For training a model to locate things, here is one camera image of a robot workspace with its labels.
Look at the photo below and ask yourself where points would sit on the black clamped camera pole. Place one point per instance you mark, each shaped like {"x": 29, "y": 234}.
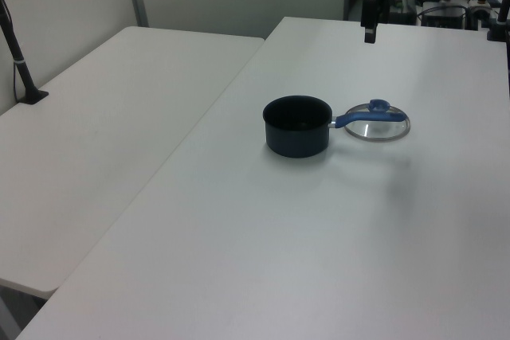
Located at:
{"x": 503, "y": 9}

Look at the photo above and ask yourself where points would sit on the glass lid with blue knob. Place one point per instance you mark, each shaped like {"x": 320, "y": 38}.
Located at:
{"x": 374, "y": 134}

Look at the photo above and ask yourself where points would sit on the black computer box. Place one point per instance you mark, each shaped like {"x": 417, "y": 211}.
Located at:
{"x": 442, "y": 17}

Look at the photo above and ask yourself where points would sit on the black camera pole with zip tie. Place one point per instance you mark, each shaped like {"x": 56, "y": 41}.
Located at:
{"x": 19, "y": 63}

